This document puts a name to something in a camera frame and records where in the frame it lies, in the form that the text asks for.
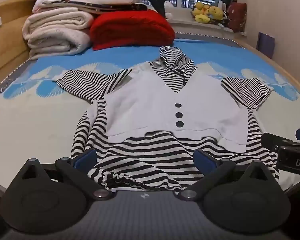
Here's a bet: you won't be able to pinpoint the dark red cushion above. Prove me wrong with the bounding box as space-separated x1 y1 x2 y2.
226 2 248 33

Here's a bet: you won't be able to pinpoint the purple box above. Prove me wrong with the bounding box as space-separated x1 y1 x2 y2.
256 32 276 59

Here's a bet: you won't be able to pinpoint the black white striped hooded shirt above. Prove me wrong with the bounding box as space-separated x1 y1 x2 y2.
52 45 280 193

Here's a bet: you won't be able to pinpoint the wooden bed frame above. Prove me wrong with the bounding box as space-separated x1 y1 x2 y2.
0 0 300 101

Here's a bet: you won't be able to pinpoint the white window sill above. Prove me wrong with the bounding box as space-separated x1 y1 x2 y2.
168 17 242 41

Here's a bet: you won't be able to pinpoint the dark patterned folded cloth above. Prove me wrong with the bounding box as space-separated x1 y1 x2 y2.
44 2 156 15

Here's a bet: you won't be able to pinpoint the red folded blanket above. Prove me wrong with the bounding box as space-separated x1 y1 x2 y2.
89 9 176 51

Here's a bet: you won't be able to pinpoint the cream fleece folded blanket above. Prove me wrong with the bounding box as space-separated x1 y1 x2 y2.
22 7 94 60

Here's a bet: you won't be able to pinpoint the yellow plush toys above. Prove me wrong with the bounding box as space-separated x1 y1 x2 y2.
191 2 227 25

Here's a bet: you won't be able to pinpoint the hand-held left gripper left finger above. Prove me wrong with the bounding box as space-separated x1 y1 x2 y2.
20 148 113 201

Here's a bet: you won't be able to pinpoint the blue patterned bed sheet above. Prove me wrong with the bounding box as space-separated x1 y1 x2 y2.
0 31 300 198

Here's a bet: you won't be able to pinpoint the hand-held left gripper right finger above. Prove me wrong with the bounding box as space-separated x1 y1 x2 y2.
173 149 275 202

